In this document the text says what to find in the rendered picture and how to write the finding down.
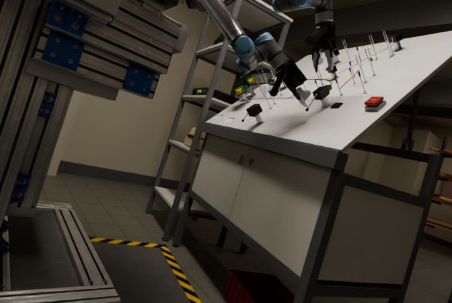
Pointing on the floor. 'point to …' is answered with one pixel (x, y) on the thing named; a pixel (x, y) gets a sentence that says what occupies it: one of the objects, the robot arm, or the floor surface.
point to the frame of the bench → (320, 241)
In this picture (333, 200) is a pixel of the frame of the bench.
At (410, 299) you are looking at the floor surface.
